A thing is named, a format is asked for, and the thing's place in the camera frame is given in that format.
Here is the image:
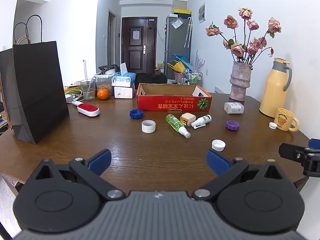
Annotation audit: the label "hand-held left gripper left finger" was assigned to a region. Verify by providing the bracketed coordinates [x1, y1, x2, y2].
[31, 149, 126, 202]

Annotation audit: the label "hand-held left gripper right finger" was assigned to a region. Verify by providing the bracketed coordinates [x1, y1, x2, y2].
[191, 149, 288, 202]

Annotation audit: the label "white ribbed bottle cap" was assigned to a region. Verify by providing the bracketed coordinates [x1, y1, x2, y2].
[211, 139, 226, 152]

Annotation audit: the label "purple bottle cap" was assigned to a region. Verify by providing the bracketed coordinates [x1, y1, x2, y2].
[226, 120, 240, 131]

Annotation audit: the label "small white spray bottle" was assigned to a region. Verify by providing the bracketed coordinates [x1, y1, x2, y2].
[191, 114, 212, 130]

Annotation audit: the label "cream square box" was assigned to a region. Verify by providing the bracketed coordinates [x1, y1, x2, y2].
[180, 113, 196, 127]

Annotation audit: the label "white pill bottle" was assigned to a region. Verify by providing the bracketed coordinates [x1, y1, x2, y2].
[224, 102, 245, 115]

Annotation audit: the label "green spray bottle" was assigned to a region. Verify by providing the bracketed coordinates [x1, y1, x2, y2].
[166, 114, 191, 139]

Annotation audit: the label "white tape roll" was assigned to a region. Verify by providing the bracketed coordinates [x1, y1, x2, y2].
[141, 120, 156, 133]

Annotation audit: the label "blue bottle cap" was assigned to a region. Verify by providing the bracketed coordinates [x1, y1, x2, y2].
[129, 109, 145, 120]

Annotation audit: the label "red cardboard box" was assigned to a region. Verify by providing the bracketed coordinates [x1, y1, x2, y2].
[137, 83, 212, 112]

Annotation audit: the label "yellow bear mug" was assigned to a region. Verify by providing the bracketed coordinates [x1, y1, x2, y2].
[276, 108, 300, 132]

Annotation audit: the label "red and white lint brush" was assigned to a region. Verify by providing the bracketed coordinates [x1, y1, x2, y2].
[72, 100, 100, 117]

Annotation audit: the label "yellow thermos jug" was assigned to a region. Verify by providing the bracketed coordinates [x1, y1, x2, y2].
[259, 58, 293, 118]

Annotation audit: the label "clear glass cup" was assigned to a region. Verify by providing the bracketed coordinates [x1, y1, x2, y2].
[80, 79, 96, 102]

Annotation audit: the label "purple tissue pack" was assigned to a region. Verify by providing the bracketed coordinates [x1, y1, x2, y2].
[114, 86, 137, 99]

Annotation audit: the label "clear plastic food container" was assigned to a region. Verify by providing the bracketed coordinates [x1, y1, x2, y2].
[94, 74, 114, 96]

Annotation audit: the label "pink textured vase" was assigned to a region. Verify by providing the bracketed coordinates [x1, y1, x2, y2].
[229, 61, 253, 102]

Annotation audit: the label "blue tissue pack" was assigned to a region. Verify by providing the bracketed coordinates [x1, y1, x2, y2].
[111, 63, 137, 87]

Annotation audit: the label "metal rack with bottles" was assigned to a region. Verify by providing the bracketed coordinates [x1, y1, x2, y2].
[186, 71, 203, 85]

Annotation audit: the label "black paper bag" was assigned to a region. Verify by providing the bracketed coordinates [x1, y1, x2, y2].
[12, 15, 70, 144]

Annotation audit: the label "black plastic item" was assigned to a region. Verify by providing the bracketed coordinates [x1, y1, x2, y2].
[98, 65, 118, 73]

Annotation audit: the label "purple feather decoration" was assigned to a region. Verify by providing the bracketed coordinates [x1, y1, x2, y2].
[194, 50, 205, 72]

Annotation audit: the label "yellow plastic item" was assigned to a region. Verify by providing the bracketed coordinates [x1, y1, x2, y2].
[167, 61, 186, 73]

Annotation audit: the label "blue plastic item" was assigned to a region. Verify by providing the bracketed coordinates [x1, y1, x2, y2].
[172, 54, 191, 67]

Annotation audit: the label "dried pink roses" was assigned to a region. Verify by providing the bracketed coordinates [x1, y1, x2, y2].
[206, 7, 282, 64]

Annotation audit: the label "dark brown paper bag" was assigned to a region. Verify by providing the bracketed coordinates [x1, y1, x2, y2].
[0, 22, 30, 130]

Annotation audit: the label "dark brown entrance door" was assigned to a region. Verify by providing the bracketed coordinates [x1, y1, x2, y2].
[121, 17, 158, 75]

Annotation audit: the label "grey refrigerator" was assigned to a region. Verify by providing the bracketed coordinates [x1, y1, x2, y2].
[164, 16, 192, 79]

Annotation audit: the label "folded white umbrella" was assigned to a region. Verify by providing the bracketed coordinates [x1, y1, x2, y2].
[184, 17, 192, 48]

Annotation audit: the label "white charger cables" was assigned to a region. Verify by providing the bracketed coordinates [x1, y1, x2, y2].
[65, 88, 84, 99]

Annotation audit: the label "grey interior door frame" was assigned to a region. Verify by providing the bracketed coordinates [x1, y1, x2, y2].
[108, 9, 117, 67]

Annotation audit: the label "white wall panel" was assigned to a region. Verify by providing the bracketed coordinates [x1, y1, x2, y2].
[198, 2, 206, 23]

